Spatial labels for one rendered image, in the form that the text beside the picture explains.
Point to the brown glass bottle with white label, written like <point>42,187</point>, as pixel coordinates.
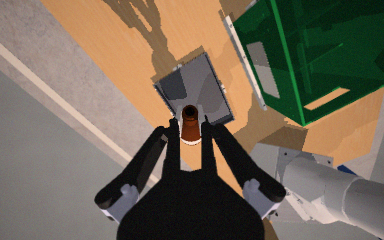
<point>190,128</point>

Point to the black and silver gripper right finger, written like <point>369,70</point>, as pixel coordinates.
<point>259,189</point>

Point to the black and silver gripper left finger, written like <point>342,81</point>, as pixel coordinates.
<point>121,194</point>

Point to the green plastic crate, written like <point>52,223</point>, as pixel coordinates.
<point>354,29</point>

